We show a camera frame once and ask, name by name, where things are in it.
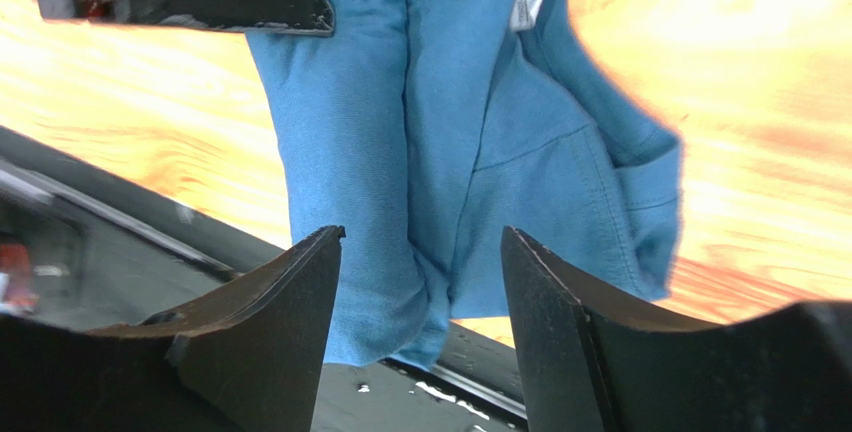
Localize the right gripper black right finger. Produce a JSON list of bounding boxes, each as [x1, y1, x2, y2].
[[501, 227, 851, 431]]

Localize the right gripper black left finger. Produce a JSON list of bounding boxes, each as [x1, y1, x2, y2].
[[1, 226, 344, 431]]

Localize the blue t shirt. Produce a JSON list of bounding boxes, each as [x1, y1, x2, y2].
[[247, 0, 681, 369]]

